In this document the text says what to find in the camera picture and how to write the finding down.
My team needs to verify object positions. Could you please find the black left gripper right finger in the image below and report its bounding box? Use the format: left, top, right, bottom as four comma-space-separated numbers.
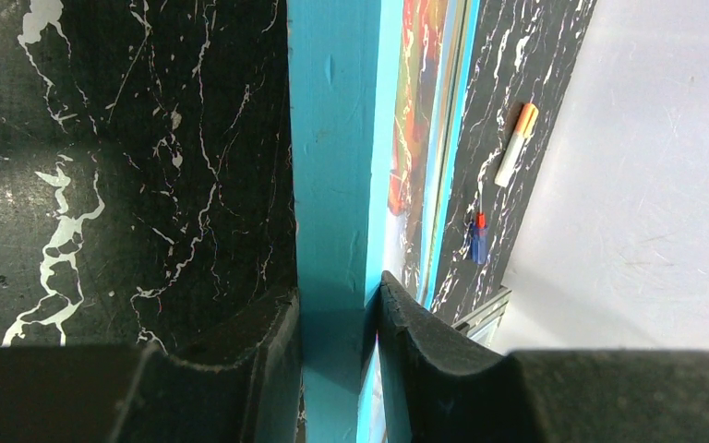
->
378, 272, 709, 442

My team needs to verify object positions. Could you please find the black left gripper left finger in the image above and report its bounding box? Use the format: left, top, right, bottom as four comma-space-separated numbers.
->
0, 288, 302, 442

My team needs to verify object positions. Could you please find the blue red screwdriver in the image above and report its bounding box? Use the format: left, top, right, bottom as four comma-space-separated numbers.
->
469, 211, 488, 265

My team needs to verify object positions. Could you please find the blue wooden picture frame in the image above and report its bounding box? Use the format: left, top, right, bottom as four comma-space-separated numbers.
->
287, 1, 481, 442

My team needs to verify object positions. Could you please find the hot air balloon photo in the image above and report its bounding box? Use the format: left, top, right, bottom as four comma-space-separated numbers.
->
384, 1, 455, 294

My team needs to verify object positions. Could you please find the white orange-capped marker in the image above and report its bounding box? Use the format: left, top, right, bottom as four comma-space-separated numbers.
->
494, 102, 539, 187

